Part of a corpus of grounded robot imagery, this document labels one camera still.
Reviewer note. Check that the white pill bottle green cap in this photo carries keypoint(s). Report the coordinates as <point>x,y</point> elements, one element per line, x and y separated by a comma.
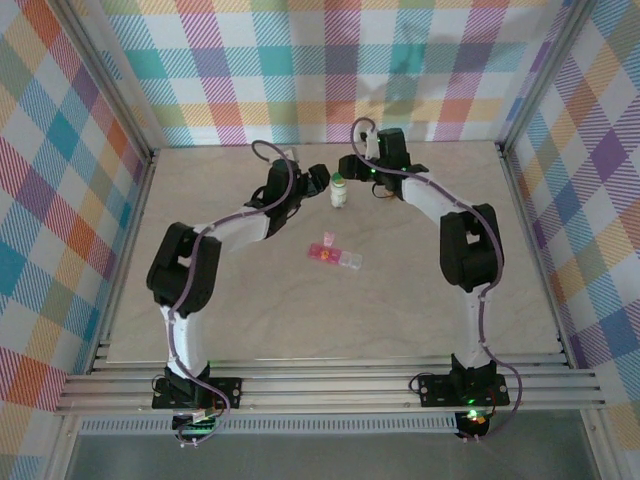
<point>338,192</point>

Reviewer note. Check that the pink clear pill organizer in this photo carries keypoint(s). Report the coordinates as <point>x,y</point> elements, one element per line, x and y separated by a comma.
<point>332,255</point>

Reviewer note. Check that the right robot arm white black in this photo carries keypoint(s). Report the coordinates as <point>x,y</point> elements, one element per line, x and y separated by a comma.
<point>472,325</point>

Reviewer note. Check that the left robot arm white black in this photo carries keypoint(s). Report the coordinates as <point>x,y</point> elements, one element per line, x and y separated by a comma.
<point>187,345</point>

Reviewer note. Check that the left controller board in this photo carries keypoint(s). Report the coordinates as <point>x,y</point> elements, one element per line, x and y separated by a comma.
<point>197,425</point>

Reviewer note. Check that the controller board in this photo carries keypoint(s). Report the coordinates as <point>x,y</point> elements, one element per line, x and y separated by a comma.
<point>197,425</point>
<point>475,422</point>

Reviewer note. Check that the right controller board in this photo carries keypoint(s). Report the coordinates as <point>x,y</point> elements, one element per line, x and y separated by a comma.
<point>475,422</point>

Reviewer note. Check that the left aluminium side rail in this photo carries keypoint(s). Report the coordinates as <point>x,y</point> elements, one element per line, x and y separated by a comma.
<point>139,200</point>

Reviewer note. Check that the aluminium side rail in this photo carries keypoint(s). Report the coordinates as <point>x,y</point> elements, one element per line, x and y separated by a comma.
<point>139,200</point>
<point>540,250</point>

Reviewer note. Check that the right aluminium corner post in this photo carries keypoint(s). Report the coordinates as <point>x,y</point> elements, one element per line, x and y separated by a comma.
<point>545,75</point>

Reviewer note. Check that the aluminium corner post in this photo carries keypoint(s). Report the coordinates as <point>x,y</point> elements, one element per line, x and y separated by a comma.
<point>107,75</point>
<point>545,75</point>

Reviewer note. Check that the right aluminium side rail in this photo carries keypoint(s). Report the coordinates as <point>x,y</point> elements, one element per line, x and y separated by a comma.
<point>540,250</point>

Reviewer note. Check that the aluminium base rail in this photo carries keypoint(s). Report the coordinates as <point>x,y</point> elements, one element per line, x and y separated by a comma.
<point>325,387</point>

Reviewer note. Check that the left aluminium corner post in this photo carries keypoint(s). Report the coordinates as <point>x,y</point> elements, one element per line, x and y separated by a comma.
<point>107,75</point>

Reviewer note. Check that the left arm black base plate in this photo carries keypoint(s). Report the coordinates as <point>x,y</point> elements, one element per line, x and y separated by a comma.
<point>230,392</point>

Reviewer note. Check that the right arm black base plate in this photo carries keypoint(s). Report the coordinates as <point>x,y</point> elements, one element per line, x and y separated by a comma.
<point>432,390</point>

